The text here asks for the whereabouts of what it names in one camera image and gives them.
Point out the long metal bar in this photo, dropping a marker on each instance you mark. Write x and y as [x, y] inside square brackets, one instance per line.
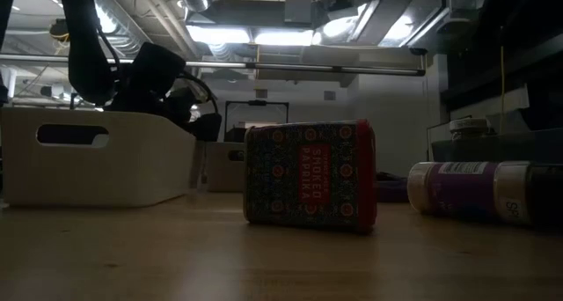
[308, 67]

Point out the black frame cart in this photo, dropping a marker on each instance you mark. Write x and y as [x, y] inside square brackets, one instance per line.
[257, 103]

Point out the gray plastic bin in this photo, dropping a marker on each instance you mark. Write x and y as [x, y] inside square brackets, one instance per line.
[220, 173]

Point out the purple label spice bottle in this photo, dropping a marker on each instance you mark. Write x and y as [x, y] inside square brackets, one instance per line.
[462, 186]

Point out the dark transparent plastic bin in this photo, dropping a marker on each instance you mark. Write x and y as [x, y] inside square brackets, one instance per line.
[506, 149]

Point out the white plastic bin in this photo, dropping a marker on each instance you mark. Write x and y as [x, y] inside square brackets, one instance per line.
[132, 169]

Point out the purple cloth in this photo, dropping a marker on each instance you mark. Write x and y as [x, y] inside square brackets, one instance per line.
[391, 188]

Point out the smoked paprika tin red lid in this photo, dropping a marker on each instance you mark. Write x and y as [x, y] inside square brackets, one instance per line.
[308, 178]

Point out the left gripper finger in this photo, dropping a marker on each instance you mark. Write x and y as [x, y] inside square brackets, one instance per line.
[206, 127]

